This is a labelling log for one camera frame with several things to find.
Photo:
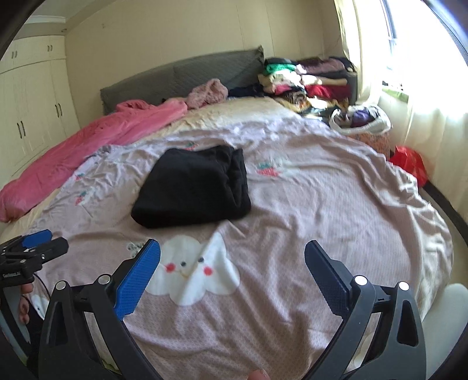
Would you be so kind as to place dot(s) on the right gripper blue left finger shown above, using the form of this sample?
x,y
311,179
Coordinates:
x,y
132,276

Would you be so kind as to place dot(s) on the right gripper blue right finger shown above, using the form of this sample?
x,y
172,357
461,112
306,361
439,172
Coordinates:
x,y
332,278

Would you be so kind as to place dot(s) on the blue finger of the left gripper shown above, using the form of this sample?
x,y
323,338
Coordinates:
x,y
36,239
52,249

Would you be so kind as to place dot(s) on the black KISS shirt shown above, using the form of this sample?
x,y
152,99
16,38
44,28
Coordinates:
x,y
186,188

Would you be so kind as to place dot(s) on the pile of folded clothes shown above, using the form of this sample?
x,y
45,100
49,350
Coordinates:
x,y
307,84

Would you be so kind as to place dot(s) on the person's left hand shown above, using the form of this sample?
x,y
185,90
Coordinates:
x,y
23,308

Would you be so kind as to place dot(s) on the pink fleece blanket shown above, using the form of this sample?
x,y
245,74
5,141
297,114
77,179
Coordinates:
x,y
131,121

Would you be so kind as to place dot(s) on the lilac strawberry quilt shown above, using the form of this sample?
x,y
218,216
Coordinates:
x,y
233,296

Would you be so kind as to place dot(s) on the cream built-in wardrobe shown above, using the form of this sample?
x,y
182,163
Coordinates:
x,y
37,110

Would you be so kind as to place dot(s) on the red plastic bag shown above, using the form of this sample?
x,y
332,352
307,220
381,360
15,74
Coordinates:
x,y
411,162

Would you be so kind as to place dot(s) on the beige bed sheet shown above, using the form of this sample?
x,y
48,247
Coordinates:
x,y
230,112

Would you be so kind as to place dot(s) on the mauve fuzzy garment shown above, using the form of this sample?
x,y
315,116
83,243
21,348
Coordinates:
x,y
211,92

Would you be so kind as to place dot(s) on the white window curtain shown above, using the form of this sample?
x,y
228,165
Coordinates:
x,y
410,66

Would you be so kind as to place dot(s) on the grey quilted headboard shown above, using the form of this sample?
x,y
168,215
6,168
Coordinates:
x,y
233,68

